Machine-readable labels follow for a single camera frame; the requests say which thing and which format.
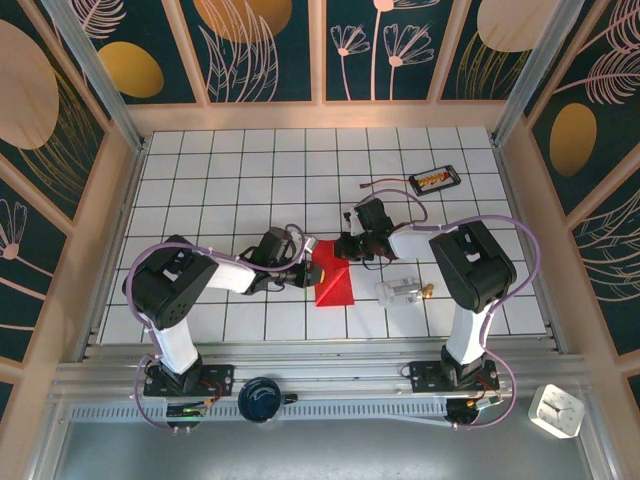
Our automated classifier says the red cloth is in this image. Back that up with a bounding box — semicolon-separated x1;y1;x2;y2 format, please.
309;239;357;307

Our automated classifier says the white square clock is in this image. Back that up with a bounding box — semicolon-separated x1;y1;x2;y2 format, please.
528;383;586;440

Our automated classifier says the clear plastic connector block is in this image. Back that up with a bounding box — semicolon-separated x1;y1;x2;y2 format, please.
374;277;420;309

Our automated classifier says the black battery pack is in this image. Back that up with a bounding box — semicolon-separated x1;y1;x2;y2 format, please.
408;164;462;197

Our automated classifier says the dark blue mug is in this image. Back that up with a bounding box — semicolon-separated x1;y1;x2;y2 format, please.
237;377;300;424

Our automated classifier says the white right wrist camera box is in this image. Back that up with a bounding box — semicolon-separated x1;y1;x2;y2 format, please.
342;207;369;237

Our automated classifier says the thin red wire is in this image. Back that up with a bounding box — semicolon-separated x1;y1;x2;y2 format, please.
360;177;412;190

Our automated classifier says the aluminium front rail frame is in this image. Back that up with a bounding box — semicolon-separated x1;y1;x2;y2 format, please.
49;337;591;404

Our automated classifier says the grey slotted cable duct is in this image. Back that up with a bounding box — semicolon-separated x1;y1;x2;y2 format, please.
69;402;451;422

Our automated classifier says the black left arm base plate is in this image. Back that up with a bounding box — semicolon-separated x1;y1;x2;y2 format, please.
143;363;235;397

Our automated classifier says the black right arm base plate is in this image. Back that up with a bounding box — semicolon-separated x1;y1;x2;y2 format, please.
409;359;500;394

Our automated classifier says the aluminium side rail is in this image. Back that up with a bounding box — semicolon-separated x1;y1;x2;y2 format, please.
494;144;569;354
74;147;149;361

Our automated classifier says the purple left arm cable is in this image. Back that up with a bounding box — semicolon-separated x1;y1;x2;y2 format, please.
122;223;306;432

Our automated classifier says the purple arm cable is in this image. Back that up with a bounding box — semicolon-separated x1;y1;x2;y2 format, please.
122;223;306;432
349;187;544;432

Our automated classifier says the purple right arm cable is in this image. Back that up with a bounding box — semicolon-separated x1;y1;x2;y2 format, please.
349;187;544;432

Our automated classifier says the aluminium corner post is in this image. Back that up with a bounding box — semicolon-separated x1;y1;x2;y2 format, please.
491;0;596;147
39;0;147;151

